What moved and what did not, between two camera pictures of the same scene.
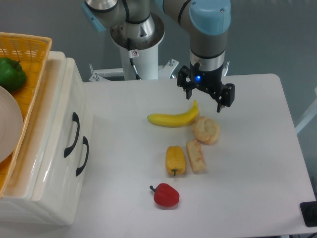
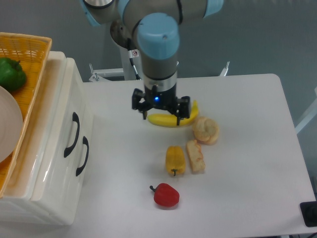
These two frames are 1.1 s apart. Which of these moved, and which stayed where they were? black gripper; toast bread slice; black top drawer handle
Moved: black gripper
Stayed: black top drawer handle; toast bread slice
